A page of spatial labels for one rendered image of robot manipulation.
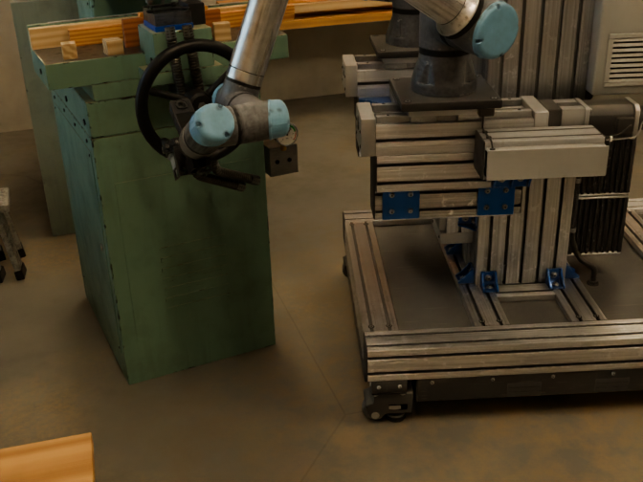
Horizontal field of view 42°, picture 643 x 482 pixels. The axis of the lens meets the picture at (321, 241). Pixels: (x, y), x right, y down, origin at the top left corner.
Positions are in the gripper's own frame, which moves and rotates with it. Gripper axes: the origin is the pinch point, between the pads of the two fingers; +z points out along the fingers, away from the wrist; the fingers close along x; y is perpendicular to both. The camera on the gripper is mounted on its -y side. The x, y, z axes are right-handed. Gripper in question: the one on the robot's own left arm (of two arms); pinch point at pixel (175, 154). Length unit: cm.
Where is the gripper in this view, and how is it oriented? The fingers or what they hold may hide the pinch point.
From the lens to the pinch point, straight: 190.3
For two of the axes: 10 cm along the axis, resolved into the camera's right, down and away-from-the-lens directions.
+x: 9.1, -1.9, 3.7
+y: 2.3, 9.7, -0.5
